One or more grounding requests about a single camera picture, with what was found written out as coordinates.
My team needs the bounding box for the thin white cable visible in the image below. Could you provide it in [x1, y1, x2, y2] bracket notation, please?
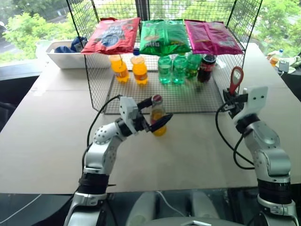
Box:
[156, 190, 187, 218]

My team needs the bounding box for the orange soda plastic bottle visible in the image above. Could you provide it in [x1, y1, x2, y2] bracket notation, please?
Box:
[109, 54, 131, 84]
[130, 48, 149, 86]

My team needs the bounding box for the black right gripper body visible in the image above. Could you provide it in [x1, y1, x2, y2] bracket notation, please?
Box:
[222, 88, 246, 119]

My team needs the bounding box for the red bottle opener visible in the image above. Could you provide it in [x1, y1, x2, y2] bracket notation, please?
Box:
[229, 66, 245, 95]

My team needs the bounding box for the small white device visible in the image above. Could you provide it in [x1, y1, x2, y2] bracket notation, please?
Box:
[278, 59, 290, 73]

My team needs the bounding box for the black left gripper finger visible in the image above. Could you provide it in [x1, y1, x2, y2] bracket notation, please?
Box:
[137, 97, 154, 112]
[149, 113, 174, 133]

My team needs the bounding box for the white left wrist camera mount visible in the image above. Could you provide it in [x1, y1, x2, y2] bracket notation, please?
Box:
[119, 96, 140, 135]

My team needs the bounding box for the green soda plastic bottle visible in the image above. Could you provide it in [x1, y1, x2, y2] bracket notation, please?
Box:
[187, 52, 203, 80]
[172, 53, 188, 85]
[158, 55, 173, 84]

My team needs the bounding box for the magenta chips bag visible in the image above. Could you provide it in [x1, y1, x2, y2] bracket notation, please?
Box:
[184, 20, 244, 56]

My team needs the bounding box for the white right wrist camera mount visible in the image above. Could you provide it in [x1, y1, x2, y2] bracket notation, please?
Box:
[232, 85, 269, 123]

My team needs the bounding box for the red chips bag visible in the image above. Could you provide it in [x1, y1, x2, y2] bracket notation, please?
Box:
[80, 17, 141, 56]

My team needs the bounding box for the black wire mesh rack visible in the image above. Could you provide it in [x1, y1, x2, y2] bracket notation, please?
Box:
[65, 0, 263, 115]

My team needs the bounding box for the green chips bag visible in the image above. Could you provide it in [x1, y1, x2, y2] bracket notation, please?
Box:
[139, 19, 192, 57]

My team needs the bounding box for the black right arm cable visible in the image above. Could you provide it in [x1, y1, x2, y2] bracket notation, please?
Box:
[216, 102, 256, 170]

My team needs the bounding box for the blue cloth item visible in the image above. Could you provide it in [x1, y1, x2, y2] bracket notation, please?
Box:
[54, 45, 75, 54]
[70, 36, 88, 52]

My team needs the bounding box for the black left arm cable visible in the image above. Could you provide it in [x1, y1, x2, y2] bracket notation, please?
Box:
[81, 95, 122, 179]

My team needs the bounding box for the silver robot torso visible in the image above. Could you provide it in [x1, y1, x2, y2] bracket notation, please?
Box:
[126, 190, 249, 226]

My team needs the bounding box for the white plastic bin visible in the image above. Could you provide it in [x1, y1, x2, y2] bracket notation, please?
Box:
[46, 40, 111, 70]

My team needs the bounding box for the pale crumpled cloth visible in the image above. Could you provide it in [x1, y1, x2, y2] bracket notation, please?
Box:
[285, 56, 301, 74]

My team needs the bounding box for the dark cola plastic bottle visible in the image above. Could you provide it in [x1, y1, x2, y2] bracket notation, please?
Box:
[197, 54, 217, 84]

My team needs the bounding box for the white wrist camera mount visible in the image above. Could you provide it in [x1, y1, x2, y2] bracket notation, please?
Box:
[119, 96, 140, 135]
[232, 85, 269, 123]

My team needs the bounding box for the small orange drink bottle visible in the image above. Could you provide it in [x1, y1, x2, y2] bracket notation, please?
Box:
[269, 48, 284, 68]

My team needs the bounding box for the glass bottle of orange drink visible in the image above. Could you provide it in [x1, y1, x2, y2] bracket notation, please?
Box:
[150, 94, 167, 137]

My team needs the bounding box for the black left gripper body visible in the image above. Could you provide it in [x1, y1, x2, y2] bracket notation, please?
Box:
[135, 109, 151, 135]

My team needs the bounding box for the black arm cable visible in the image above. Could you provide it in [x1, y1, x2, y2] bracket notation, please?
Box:
[81, 95, 122, 179]
[216, 102, 256, 170]

